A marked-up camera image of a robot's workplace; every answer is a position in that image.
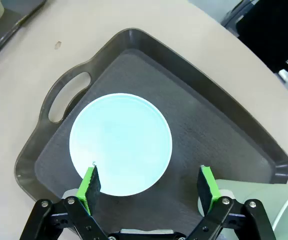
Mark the light blue bowl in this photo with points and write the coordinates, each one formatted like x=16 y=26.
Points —
x=121 y=140

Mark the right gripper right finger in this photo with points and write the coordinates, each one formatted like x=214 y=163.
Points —
x=209 y=190

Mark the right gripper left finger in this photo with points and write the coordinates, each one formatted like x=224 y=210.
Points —
x=87 y=190

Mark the pale green tall cup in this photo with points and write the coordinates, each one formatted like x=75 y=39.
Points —
x=259 y=200

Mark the person in black shirt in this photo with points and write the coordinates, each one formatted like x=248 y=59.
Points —
x=266 y=30

